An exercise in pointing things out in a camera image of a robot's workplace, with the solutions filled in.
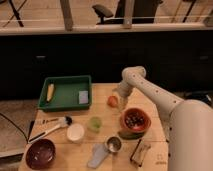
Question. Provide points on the grey spatula handle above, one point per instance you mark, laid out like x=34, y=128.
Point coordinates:
x=99, y=153

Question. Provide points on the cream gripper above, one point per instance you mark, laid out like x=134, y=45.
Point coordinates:
x=123, y=101

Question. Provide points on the fork with dark handle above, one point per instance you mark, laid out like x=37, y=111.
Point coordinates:
x=45, y=121

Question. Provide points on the terracotta bowl with dark fruit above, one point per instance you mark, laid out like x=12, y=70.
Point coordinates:
x=135, y=120

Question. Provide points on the black office chair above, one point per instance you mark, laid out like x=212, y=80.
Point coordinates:
x=106, y=16

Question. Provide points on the yellow corn cob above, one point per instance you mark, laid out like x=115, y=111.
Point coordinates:
x=50, y=91

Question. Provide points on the green plastic cup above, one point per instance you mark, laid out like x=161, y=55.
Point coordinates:
x=94, y=124

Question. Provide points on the grey sponge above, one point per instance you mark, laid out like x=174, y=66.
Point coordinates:
x=83, y=97

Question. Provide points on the white paper cup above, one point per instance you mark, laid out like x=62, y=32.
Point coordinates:
x=75, y=133

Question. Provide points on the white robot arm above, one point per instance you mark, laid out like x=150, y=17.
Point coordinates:
x=191, y=122

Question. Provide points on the dark purple bowl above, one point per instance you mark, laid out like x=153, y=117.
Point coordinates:
x=40, y=154

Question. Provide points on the green vegetable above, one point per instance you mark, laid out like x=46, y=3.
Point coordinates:
x=129, y=136

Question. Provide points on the steel measuring cup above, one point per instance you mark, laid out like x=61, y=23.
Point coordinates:
x=113, y=144

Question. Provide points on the orange apple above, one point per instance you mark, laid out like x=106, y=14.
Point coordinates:
x=112, y=101

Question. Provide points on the green plastic tray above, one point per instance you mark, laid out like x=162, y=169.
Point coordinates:
x=66, y=93

